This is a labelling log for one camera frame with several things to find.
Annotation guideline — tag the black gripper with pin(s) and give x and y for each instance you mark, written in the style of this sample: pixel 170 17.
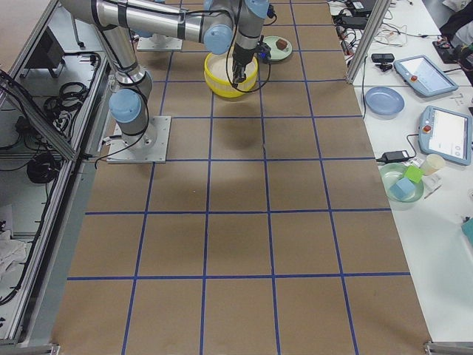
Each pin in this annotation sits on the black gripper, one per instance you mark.
pixel 242 55

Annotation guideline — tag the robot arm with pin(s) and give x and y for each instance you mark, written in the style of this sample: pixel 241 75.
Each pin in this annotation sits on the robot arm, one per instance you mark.
pixel 219 25

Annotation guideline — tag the green plate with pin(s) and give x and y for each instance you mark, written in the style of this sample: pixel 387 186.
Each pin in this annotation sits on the green plate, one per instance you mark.
pixel 275 54

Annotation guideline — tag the brown bun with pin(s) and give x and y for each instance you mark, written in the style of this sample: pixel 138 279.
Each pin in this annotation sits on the brown bun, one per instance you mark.
pixel 281 44

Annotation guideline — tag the black webcam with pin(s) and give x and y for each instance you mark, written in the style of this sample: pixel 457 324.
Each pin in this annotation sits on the black webcam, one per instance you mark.
pixel 383 61

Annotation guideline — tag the blue plate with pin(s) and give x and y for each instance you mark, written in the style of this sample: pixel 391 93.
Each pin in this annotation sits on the blue plate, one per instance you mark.
pixel 384 102

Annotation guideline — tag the far teach pendant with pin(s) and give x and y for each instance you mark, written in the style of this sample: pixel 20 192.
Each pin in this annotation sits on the far teach pendant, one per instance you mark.
pixel 424 76

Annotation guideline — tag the teach pendant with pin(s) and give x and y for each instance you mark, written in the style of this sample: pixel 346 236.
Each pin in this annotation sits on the teach pendant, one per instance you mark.
pixel 446 133
pixel 424 76

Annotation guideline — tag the black power brick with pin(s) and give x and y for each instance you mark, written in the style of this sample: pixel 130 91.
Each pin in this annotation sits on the black power brick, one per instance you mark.
pixel 398 156

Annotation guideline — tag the green bowl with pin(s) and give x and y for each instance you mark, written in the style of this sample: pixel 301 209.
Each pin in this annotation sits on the green bowl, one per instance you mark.
pixel 392 172

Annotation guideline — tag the blue foam cube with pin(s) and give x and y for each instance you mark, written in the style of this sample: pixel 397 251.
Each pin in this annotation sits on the blue foam cube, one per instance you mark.
pixel 402 189

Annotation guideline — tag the green foam cube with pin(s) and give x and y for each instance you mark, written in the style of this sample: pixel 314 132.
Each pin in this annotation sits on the green foam cube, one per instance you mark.
pixel 413 173

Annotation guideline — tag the near teach pendant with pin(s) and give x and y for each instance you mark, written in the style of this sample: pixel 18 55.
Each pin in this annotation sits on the near teach pendant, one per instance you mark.
pixel 446 133

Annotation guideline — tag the paper cup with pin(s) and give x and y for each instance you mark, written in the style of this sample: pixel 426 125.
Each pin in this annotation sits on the paper cup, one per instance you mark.
pixel 432 164

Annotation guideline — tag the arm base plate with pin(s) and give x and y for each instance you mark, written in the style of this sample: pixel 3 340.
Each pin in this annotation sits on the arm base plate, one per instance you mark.
pixel 159 43
pixel 152 147

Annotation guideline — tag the aluminium frame post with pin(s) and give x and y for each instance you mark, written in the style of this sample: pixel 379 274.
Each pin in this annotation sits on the aluminium frame post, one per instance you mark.
pixel 374 22

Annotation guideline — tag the aluminium frame rail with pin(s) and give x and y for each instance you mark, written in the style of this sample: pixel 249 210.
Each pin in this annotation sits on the aluminium frame rail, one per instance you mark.
pixel 54 76

